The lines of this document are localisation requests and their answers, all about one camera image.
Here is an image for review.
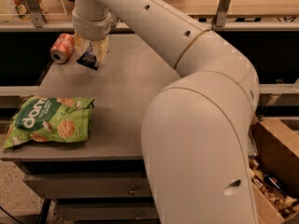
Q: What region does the grey top drawer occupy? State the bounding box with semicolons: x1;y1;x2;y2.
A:
23;173;151;200

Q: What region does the grey lower drawer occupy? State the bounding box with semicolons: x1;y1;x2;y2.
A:
55;203;159;221

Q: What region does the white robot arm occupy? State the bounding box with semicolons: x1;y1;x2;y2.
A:
73;0;260;224

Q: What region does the green chip bag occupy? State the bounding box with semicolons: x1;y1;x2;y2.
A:
4;96;94;148

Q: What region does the grey drawer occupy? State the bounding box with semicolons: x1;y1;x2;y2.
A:
23;173;151;200
55;203;159;221

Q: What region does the left metal bracket post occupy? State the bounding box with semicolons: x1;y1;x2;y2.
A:
25;0;46;28

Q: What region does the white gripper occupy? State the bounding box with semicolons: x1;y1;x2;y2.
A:
72;10;111;63

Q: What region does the dark blue rxbar wrapper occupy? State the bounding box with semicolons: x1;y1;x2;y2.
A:
77;47;98;71

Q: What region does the metal bracket post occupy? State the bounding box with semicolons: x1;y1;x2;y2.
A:
25;0;46;28
214;0;231;27

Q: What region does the cardboard box of snacks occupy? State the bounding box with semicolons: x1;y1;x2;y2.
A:
249;119;299;224

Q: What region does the orange soda can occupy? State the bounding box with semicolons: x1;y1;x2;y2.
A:
50;34;75;63

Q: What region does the right metal bracket post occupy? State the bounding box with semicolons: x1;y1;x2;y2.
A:
214;0;231;27

